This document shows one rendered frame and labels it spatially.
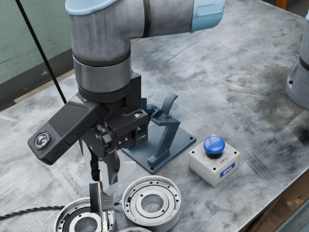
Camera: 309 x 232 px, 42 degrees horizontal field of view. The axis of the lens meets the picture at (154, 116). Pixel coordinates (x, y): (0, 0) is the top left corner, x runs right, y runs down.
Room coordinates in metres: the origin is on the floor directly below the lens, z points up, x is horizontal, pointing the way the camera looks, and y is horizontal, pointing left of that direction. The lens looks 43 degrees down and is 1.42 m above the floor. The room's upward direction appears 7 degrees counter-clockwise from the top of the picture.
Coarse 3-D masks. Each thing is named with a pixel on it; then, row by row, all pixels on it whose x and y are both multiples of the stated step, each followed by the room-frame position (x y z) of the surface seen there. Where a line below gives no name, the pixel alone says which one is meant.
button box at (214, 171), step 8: (200, 144) 0.52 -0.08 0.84; (192, 152) 0.50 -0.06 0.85; (200, 152) 0.50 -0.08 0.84; (224, 152) 0.49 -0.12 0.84; (232, 152) 0.49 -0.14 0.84; (192, 160) 0.50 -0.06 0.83; (200, 160) 0.48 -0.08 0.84; (208, 160) 0.48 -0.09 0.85; (216, 160) 0.48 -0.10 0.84; (224, 160) 0.48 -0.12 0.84; (232, 160) 0.48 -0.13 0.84; (192, 168) 0.50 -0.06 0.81; (200, 168) 0.48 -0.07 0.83; (208, 168) 0.46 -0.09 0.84; (216, 168) 0.46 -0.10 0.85; (224, 168) 0.46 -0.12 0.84; (232, 168) 0.48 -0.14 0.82; (200, 176) 0.48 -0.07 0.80; (208, 176) 0.46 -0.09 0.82; (216, 176) 0.45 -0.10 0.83; (224, 176) 0.46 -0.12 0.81; (216, 184) 0.45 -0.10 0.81
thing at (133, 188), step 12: (144, 180) 0.46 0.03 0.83; (156, 180) 0.46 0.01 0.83; (168, 180) 0.45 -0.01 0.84; (132, 192) 0.44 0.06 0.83; (144, 192) 0.44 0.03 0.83; (156, 192) 0.43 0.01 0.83; (180, 192) 0.42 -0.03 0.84; (144, 204) 0.42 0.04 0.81; (168, 204) 0.41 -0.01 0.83; (180, 204) 0.39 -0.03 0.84; (132, 216) 0.39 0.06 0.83; (144, 216) 0.39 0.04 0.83; (156, 216) 0.38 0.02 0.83; (156, 228) 0.36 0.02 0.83; (168, 228) 0.36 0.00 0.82
